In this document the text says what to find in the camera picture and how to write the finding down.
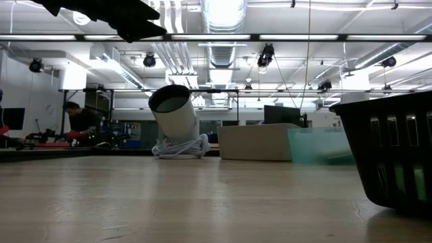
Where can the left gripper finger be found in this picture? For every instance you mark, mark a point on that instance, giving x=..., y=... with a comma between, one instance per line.
x=141, y=32
x=135, y=10

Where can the white plastic bin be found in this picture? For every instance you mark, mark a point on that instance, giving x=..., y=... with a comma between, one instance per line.
x=253, y=141

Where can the teal translucent plastic bin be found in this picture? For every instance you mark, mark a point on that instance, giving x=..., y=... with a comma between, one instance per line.
x=317, y=145

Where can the black mesh basket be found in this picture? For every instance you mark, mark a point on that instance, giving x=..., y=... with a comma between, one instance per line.
x=357, y=135

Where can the black background robot arm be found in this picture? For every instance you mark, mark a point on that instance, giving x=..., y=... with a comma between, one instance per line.
x=40, y=137

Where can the black ceiling spotlight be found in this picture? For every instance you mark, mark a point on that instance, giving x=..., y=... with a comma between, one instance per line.
x=36, y=65
x=266, y=55
x=324, y=85
x=149, y=60
x=389, y=61

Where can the black overhead light bar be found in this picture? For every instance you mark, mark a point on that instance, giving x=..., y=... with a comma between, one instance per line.
x=80, y=37

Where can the person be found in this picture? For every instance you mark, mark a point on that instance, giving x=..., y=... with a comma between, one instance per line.
x=82, y=121

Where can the red background object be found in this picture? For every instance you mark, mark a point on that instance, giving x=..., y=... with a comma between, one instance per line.
x=4, y=130

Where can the black computer monitor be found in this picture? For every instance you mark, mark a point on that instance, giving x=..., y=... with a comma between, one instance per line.
x=281, y=114

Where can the silver ventilation duct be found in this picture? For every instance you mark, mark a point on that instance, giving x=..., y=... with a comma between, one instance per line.
x=224, y=13

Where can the black wall screen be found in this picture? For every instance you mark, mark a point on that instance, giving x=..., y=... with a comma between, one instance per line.
x=11, y=118

